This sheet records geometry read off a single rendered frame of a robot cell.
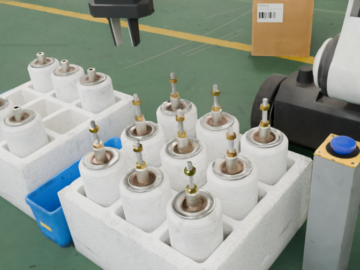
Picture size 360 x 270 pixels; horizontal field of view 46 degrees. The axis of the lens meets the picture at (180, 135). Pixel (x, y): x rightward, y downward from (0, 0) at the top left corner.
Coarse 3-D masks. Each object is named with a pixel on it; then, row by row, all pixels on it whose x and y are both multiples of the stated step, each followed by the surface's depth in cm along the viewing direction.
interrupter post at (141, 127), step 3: (135, 120) 91; (144, 120) 91; (135, 123) 92; (138, 123) 91; (141, 123) 91; (144, 123) 91; (138, 126) 91; (141, 126) 91; (144, 126) 92; (138, 129) 92; (141, 129) 92; (144, 129) 92; (138, 132) 92; (141, 132) 92; (144, 132) 92
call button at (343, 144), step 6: (336, 138) 71; (342, 138) 71; (348, 138) 71; (336, 144) 70; (342, 144) 70; (348, 144) 69; (354, 144) 69; (336, 150) 69; (342, 150) 69; (348, 150) 69
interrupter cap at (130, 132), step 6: (132, 126) 94; (150, 126) 94; (156, 126) 93; (126, 132) 93; (132, 132) 93; (150, 132) 92; (156, 132) 92; (132, 138) 90; (138, 138) 90; (144, 138) 90; (150, 138) 90
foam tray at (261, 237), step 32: (288, 160) 92; (64, 192) 89; (288, 192) 85; (96, 224) 84; (128, 224) 80; (224, 224) 78; (256, 224) 77; (288, 224) 91; (96, 256) 92; (128, 256) 82; (160, 256) 73; (224, 256) 72; (256, 256) 82
